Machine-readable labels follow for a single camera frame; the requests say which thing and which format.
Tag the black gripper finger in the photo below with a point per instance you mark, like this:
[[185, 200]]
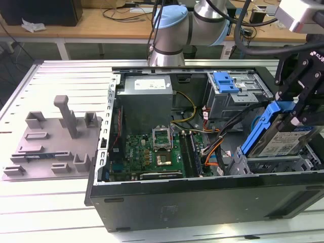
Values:
[[288, 73], [311, 106]]

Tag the hard disk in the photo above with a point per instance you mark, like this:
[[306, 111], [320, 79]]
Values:
[[278, 141]]

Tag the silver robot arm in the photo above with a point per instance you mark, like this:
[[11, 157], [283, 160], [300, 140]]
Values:
[[177, 30]]

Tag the blue plastic drive latch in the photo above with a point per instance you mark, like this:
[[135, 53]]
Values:
[[225, 83]]

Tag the small black box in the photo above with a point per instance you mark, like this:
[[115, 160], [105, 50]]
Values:
[[257, 16]]

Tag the grey metal drive cage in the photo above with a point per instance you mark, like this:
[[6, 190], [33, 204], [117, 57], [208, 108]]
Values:
[[227, 106]]

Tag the black waste bin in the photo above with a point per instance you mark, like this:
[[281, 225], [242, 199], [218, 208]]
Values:
[[189, 51]]

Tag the RAM slot with white clips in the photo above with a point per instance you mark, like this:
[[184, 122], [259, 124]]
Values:
[[188, 154], [197, 154]]

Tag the RAM slot with black clips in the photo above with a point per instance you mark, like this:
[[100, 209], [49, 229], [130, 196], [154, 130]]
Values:
[[192, 154], [184, 154]]

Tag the black PC case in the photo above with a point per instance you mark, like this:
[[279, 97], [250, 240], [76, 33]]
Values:
[[202, 202]]

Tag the grey power supply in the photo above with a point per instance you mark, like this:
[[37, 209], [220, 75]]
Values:
[[144, 106]]

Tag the CPU socket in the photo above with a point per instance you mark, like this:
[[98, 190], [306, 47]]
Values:
[[164, 159]]

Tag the black graphics card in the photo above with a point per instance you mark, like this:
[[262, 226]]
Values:
[[162, 175]]

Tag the green motherboard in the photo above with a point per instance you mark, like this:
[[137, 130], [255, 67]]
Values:
[[141, 152]]

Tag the wooden desk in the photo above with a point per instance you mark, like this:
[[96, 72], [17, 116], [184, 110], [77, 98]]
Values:
[[88, 27]]

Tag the grey parts rack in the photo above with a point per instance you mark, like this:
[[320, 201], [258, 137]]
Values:
[[45, 144]]

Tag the large black box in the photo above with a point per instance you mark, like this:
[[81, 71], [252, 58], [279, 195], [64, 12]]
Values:
[[38, 12]]

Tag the crumpled white paper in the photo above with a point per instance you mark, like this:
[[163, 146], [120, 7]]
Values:
[[33, 26]]

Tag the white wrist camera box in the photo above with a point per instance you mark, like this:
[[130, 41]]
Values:
[[298, 15]]

